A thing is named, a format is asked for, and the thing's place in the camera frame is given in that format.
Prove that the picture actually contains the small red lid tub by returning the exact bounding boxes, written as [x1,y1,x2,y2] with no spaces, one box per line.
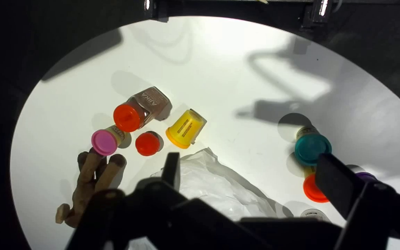
[135,131,164,157]

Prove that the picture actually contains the yellow play-doh tub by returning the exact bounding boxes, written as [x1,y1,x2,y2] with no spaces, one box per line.
[166,109,207,149]

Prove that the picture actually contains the purple play-doh tub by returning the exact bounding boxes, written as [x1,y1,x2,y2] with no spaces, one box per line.
[356,173,377,182]

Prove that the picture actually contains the pink lid play-doh tub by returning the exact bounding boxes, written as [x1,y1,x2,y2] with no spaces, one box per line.
[91,125,132,156]

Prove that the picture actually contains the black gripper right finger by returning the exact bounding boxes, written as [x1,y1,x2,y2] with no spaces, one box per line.
[316,153,369,223]

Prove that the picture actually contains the spice jar with red lid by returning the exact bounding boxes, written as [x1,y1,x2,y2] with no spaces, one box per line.
[113,86,173,132]

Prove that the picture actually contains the teal lid play-doh tub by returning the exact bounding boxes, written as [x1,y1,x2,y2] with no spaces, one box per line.
[294,127,332,167]

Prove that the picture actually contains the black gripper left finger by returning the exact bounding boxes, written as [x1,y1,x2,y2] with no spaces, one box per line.
[162,153,181,189]

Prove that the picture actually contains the brown plush dog toy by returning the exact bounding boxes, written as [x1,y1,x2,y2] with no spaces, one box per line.
[56,149,127,228]

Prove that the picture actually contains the orange lid play-doh tub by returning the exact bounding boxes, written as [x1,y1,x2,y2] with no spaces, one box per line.
[303,175,328,203]

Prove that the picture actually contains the white plastic bag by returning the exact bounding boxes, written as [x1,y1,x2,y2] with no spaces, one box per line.
[178,149,294,221]

